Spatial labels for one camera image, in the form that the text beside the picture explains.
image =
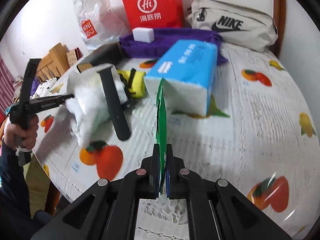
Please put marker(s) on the person's left hand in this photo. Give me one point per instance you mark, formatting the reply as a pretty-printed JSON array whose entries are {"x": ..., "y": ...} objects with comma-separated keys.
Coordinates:
[{"x": 28, "y": 135}]

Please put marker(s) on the pink striped cloth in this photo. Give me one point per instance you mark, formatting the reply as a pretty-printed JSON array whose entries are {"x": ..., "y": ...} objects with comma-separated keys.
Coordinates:
[{"x": 6, "y": 87}]

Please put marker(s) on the white sponge block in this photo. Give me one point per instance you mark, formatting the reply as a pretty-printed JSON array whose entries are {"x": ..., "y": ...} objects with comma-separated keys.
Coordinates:
[{"x": 145, "y": 35}]

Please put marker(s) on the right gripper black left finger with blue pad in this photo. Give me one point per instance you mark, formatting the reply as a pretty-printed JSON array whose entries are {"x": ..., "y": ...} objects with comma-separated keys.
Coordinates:
[{"x": 124, "y": 196}]

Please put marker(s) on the person's dark sleeved forearm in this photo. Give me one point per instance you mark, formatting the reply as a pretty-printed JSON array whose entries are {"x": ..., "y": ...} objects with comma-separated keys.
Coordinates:
[{"x": 16, "y": 219}]

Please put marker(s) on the black watch strap holes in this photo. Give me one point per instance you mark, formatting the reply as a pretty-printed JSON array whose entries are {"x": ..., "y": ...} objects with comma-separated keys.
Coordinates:
[{"x": 114, "y": 107}]

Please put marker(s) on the red paper shopping bag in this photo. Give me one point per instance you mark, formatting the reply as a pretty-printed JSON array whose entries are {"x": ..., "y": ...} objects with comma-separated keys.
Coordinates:
[{"x": 154, "y": 13}]

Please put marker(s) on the brown wooden door frame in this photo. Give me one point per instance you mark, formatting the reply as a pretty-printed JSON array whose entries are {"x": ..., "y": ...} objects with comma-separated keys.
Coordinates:
[{"x": 279, "y": 16}]

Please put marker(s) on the fruit patterned tablecloth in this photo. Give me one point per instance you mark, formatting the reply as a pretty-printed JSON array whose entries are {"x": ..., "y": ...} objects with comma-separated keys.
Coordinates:
[{"x": 260, "y": 148}]

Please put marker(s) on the white plastic shopping bag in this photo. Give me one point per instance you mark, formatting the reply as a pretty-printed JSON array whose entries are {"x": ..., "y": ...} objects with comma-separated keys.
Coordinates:
[{"x": 98, "y": 24}]

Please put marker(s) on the white cotton gloves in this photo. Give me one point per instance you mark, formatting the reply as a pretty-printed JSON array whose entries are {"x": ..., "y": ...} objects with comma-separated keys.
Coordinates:
[{"x": 89, "y": 104}]

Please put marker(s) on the brown patterned box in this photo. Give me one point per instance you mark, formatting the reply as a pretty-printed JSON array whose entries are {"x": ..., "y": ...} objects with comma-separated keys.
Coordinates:
[{"x": 73, "y": 56}]

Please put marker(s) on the purple plush toy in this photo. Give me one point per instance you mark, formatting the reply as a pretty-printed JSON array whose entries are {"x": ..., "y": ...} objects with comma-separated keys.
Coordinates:
[{"x": 34, "y": 86}]

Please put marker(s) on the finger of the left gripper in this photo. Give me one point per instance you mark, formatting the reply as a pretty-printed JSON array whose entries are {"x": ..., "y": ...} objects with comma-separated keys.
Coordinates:
[{"x": 49, "y": 102}]

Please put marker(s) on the yellow Adidas mini bag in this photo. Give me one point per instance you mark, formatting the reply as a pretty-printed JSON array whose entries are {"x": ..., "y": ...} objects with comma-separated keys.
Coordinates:
[{"x": 134, "y": 81}]

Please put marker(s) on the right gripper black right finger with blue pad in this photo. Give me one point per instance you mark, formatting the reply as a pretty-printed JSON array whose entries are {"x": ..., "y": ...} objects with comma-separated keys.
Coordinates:
[{"x": 183, "y": 183}]

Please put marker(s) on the beige Nike waist bag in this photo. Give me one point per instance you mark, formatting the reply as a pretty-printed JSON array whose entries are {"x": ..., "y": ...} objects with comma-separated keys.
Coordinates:
[{"x": 238, "y": 25}]

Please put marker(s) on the green snack packet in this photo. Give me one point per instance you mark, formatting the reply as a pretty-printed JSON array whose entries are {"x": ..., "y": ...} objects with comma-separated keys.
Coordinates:
[{"x": 161, "y": 133}]

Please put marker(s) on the purple towel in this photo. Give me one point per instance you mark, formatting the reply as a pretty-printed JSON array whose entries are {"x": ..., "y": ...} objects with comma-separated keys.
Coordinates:
[{"x": 164, "y": 39}]

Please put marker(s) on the blue tissue pack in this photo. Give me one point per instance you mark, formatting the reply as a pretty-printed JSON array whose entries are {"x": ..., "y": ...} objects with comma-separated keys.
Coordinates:
[{"x": 187, "y": 71}]

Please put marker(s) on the dark green box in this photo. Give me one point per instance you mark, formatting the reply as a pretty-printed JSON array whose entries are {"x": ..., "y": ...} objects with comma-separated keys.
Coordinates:
[{"x": 108, "y": 53}]

